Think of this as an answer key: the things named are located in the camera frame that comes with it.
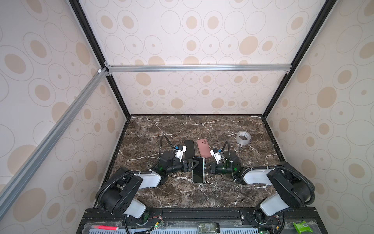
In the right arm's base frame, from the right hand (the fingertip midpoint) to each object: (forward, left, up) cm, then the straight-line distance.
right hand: (202, 168), depth 84 cm
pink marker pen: (-27, +48, -6) cm, 56 cm away
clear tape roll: (+26, -32, -7) cm, 42 cm away
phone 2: (+14, +7, -6) cm, 17 cm away
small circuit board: (-28, -1, -2) cm, 28 cm away
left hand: (+1, +2, +5) cm, 6 cm away
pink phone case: (+18, -3, -7) cm, 19 cm away
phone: (-2, +3, -2) cm, 4 cm away
